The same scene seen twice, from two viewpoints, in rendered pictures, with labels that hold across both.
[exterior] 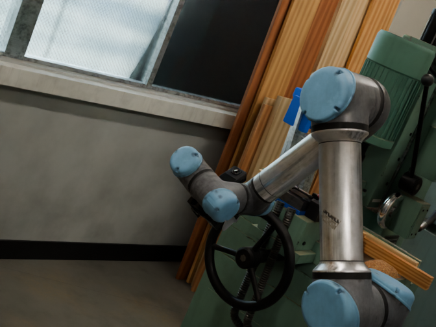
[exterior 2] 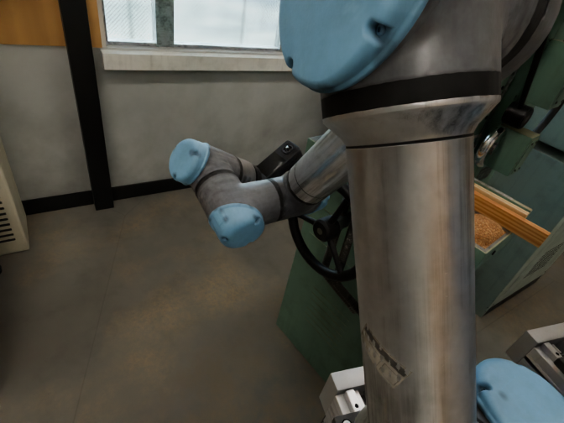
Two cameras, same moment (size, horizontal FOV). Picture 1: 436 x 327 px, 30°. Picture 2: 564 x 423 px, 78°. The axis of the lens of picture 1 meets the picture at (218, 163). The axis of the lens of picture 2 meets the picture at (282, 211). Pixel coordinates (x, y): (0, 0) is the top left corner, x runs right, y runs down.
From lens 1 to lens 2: 1.40 m
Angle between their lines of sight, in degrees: 25
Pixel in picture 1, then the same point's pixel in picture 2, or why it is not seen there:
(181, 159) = (179, 161)
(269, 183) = (306, 183)
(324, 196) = (365, 294)
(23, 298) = not seen: hidden behind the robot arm
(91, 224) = (261, 154)
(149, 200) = (299, 131)
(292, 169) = (334, 164)
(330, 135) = (368, 128)
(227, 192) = (237, 210)
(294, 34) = not seen: outside the picture
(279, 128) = not seen: hidden behind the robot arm
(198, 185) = (202, 198)
